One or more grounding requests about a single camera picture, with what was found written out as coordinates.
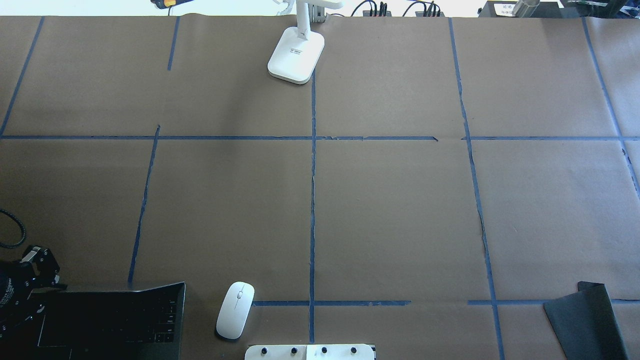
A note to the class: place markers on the orange black tool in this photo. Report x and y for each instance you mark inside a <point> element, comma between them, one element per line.
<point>166,4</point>

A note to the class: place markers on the white computer mouse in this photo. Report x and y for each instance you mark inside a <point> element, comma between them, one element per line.
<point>234,311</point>

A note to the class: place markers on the white mounting plate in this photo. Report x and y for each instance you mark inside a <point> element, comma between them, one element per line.
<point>349,351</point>

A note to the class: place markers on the grey laptop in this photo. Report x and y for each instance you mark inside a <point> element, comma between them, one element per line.
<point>143,324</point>

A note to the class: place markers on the black electronics box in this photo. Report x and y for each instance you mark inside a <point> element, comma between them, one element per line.
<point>520,9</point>

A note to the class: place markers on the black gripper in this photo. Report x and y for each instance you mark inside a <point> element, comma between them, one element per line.
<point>11,292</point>

